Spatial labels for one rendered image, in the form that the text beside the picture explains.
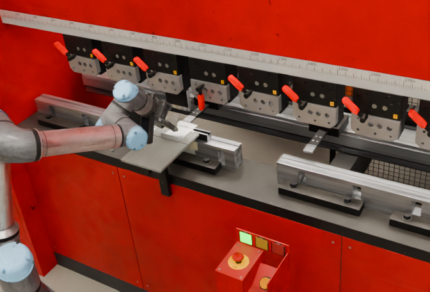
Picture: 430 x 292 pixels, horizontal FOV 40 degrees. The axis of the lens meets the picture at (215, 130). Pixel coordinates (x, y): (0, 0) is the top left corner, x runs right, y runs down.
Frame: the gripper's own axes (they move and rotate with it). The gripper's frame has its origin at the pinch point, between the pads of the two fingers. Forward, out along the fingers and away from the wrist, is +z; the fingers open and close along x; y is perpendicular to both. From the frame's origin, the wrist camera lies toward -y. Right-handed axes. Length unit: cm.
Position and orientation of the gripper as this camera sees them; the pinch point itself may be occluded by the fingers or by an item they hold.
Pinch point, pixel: (168, 129)
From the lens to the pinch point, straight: 224.3
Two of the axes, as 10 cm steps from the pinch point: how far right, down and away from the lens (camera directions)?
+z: 3.9, 3.2, 8.6
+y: 3.3, -9.2, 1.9
